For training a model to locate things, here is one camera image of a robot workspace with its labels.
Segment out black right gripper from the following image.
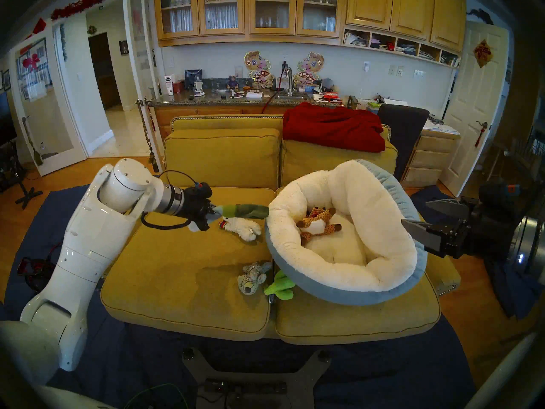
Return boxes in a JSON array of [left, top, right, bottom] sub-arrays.
[[400, 179, 525, 259]]

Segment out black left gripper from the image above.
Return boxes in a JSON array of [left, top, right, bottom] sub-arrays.
[[182, 181, 221, 232]]

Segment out white lamb plush toy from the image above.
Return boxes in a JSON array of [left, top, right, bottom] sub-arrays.
[[219, 216, 263, 242]]

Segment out white green bottle plush toy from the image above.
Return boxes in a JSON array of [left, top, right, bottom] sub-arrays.
[[187, 203, 270, 233]]

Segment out grey spotted plush toy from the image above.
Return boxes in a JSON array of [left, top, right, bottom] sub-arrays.
[[237, 262, 273, 296]]

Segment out brown reindeer plush toy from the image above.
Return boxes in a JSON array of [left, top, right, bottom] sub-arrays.
[[296, 207, 342, 245]]

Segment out white blue dog bed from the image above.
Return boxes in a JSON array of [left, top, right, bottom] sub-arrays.
[[264, 159, 428, 306]]

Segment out yellow sofa back cushion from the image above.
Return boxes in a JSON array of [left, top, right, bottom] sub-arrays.
[[164, 128, 281, 190], [280, 139, 399, 187]]

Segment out wooden drawer desk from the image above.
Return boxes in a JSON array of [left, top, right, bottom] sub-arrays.
[[400, 129, 461, 189]]

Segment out yellow sofa seat cushion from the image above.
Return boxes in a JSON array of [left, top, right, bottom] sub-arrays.
[[101, 187, 276, 341], [275, 187, 441, 346]]

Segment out stack of papers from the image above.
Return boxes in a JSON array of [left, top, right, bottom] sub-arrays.
[[422, 118, 461, 136]]

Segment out yellow sofa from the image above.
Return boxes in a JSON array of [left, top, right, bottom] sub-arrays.
[[85, 114, 461, 346]]

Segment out black office chair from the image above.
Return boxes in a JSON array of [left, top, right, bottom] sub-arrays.
[[377, 104, 430, 182]]

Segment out green cactus plush toy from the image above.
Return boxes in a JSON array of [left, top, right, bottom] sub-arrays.
[[263, 270, 296, 301]]

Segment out blue crumpled cloth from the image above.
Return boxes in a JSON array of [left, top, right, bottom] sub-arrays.
[[485, 259, 543, 320]]

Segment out white panel door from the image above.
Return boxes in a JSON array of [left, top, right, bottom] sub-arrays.
[[439, 20, 510, 198]]

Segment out granite top kitchen counter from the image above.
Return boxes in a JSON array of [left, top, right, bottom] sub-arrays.
[[149, 89, 345, 157]]

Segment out red blanket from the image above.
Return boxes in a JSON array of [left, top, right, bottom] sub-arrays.
[[282, 102, 386, 153]]

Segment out white french door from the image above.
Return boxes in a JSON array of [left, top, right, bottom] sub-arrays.
[[9, 24, 88, 176], [123, 0, 164, 172]]

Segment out dark blue floor cloth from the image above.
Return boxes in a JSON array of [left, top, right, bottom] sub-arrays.
[[0, 175, 476, 409]]

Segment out red diamond door decoration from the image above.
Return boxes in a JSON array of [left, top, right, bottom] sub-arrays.
[[473, 38, 493, 69]]

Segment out black floor stand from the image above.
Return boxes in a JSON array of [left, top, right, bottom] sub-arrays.
[[0, 142, 44, 210]]

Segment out black television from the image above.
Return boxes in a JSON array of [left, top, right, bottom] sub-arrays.
[[0, 91, 17, 147]]

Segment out red tinsel garland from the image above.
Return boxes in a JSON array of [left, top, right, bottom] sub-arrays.
[[50, 0, 123, 21]]

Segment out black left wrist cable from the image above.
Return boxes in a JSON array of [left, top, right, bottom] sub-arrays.
[[141, 170, 201, 230]]

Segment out hanging rope tassel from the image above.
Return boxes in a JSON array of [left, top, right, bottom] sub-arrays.
[[136, 98, 160, 173]]

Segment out cartoon boy wall decoration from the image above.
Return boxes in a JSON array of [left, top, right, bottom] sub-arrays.
[[244, 50, 274, 89]]

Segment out green cable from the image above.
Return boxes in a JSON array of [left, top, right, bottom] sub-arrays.
[[123, 383, 190, 409]]

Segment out black red cable reel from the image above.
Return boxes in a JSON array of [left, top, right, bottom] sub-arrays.
[[17, 256, 58, 293]]

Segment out cartoon girl wall decoration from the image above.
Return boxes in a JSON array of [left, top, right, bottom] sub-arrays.
[[294, 52, 325, 89]]

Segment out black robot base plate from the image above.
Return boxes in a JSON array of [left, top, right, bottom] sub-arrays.
[[182, 348, 332, 409]]

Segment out black wall ornament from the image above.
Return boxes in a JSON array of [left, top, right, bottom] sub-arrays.
[[466, 9, 494, 26]]

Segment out wooden wall cabinets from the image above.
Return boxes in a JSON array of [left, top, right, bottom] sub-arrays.
[[153, 0, 467, 68]]

